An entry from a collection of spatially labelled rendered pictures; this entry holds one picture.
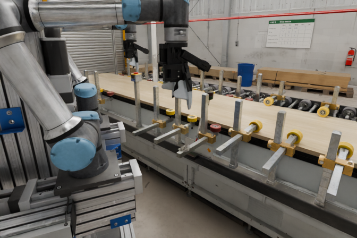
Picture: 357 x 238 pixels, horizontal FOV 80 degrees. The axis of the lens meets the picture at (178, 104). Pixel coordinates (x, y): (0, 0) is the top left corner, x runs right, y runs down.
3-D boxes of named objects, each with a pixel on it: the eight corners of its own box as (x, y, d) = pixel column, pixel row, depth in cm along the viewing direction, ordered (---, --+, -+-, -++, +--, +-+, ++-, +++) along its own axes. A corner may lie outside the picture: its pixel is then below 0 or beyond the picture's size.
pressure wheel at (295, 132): (297, 130, 129) (284, 133, 134) (303, 142, 128) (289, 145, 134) (299, 127, 133) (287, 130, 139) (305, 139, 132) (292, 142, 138)
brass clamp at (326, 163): (350, 177, 98) (353, 167, 96) (316, 166, 106) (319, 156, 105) (351, 171, 102) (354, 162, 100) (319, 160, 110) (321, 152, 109)
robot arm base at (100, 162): (66, 182, 76) (61, 158, 73) (69, 160, 89) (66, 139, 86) (110, 173, 81) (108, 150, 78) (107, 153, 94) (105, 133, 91)
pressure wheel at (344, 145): (331, 150, 119) (344, 161, 116) (342, 142, 115) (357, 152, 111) (332, 146, 123) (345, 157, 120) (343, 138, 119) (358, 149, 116)
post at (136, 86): (138, 128, 205) (135, 82, 191) (135, 126, 208) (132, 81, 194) (142, 126, 208) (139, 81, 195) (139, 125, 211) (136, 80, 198)
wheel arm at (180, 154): (180, 160, 129) (180, 153, 128) (176, 158, 131) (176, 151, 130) (218, 136, 160) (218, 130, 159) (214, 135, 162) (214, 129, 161)
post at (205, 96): (203, 156, 158) (205, 94, 143) (199, 155, 160) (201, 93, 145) (206, 154, 160) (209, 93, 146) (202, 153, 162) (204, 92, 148)
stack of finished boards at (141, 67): (172, 66, 1064) (172, 62, 1059) (136, 72, 880) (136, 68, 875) (161, 65, 1108) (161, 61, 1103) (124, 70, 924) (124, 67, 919)
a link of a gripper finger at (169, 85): (158, 92, 79) (162, 74, 72) (173, 91, 81) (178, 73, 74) (160, 99, 77) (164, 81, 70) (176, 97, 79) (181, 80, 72)
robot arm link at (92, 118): (103, 136, 89) (100, 105, 85) (100, 152, 77) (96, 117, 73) (72, 139, 86) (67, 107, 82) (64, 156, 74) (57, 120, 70)
